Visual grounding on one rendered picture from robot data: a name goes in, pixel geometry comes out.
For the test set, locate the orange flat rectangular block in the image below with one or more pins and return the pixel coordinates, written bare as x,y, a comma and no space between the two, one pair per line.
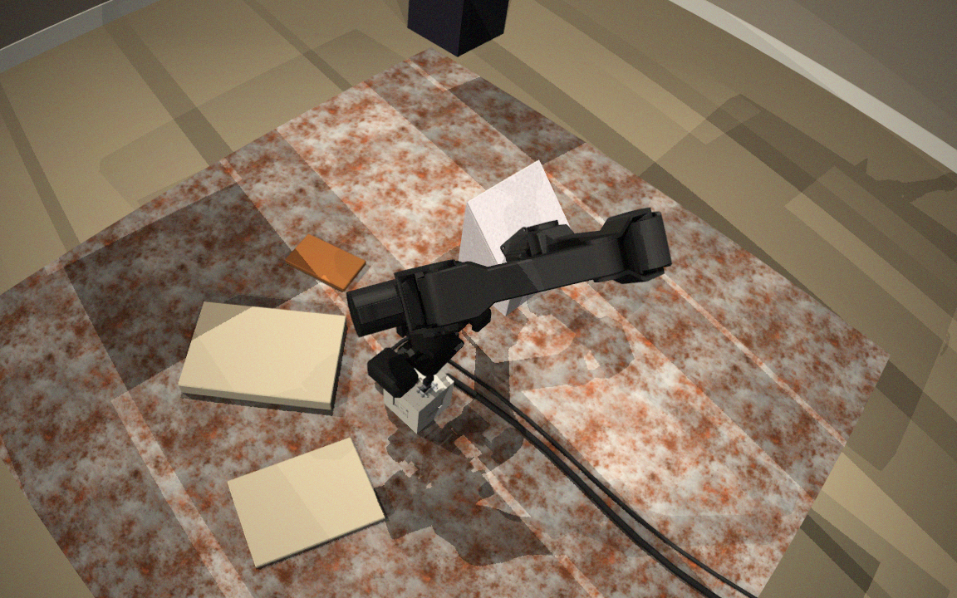
325,262

